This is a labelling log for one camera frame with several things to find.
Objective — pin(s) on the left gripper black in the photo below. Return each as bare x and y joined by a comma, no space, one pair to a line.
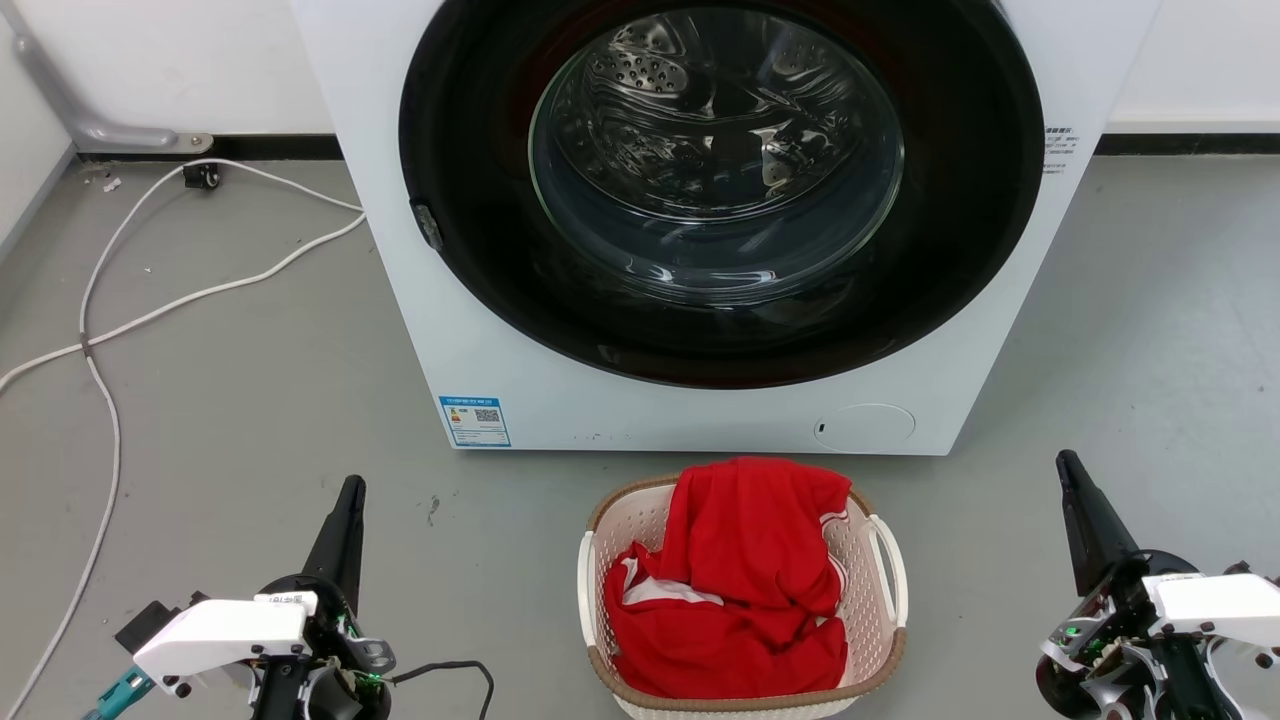
330,625

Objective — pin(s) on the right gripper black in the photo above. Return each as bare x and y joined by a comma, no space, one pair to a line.
1125,600

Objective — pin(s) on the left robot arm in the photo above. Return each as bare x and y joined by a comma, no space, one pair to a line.
300,695

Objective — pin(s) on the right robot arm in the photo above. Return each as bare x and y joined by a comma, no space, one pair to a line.
1170,685

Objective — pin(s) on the white and brown laundry basket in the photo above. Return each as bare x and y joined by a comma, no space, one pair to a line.
872,600

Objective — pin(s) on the blue energy label sticker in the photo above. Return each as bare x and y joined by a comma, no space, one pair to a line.
476,421

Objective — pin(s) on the white front-load washing machine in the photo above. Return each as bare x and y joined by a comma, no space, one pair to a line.
400,330

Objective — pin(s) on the round white filter cover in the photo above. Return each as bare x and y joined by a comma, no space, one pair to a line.
865,428

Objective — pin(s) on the teal plastic connector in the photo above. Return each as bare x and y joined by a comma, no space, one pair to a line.
118,693

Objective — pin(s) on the black round washer door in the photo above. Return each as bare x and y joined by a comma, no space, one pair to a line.
480,300

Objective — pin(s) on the red garment with white trim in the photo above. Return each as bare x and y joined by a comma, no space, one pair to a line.
740,560

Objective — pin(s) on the small printed text label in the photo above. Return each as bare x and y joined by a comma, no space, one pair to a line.
1058,150

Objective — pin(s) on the small black caster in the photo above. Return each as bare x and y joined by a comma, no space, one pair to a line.
203,177

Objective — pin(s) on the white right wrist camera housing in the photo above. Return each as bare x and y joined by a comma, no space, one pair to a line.
1215,605

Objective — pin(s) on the grey wall pipe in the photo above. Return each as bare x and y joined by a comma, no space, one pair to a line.
90,128

